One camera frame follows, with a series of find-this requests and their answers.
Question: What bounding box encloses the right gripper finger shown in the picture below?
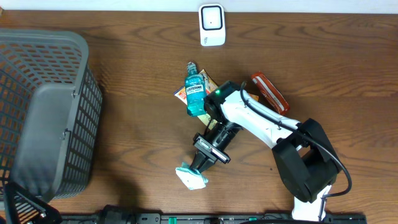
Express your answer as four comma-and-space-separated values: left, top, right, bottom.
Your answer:
198, 158, 217, 173
189, 151, 205, 171

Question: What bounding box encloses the light blue wipes packet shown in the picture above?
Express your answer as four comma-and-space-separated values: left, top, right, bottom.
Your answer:
175, 162, 208, 190

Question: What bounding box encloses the cream snack bag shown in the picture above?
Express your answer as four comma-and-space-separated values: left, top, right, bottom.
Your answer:
174, 69, 218, 129

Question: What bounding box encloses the blue mouthwash bottle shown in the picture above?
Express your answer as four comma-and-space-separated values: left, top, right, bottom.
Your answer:
185, 62, 206, 117

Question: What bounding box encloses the red snack bar wrapper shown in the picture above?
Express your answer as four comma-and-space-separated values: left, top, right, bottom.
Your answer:
251, 72, 290, 115

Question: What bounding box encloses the small orange packet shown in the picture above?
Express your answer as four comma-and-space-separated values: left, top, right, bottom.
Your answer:
250, 94, 259, 101

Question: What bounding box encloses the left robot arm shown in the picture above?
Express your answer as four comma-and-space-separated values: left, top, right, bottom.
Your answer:
4, 182, 136, 224

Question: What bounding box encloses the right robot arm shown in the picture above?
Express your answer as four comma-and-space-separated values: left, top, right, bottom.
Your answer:
189, 82, 342, 221

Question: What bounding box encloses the white barcode scanner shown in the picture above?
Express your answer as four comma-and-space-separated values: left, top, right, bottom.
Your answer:
198, 4, 226, 47

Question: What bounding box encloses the grey plastic shopping basket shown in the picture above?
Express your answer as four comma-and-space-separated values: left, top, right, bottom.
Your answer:
1, 29, 103, 202

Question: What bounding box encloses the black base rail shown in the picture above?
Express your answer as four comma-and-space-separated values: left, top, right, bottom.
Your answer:
58, 212, 368, 224

